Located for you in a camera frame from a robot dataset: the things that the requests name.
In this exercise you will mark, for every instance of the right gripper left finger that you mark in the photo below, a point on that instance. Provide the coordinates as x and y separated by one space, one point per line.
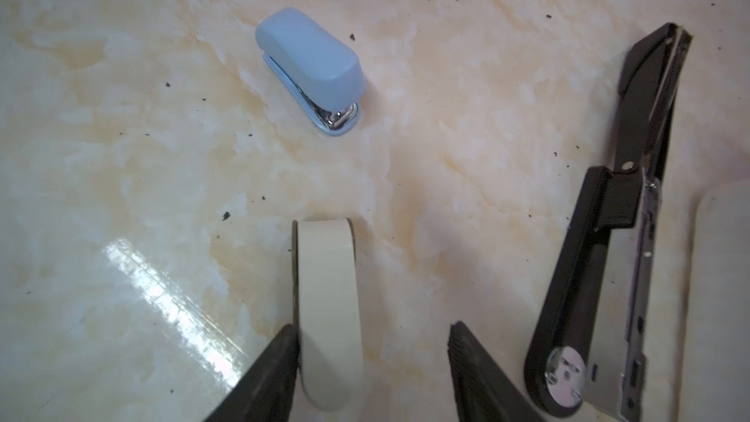
266 391

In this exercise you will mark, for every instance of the white plastic bin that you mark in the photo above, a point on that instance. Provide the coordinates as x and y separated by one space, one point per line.
715 373

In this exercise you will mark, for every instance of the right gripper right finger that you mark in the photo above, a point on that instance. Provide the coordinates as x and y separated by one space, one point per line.
482 391

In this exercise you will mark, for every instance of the black stapler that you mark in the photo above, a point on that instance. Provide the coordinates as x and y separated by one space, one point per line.
588 344

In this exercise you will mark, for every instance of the blue mini stapler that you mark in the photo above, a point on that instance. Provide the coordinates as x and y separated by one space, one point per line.
323 74

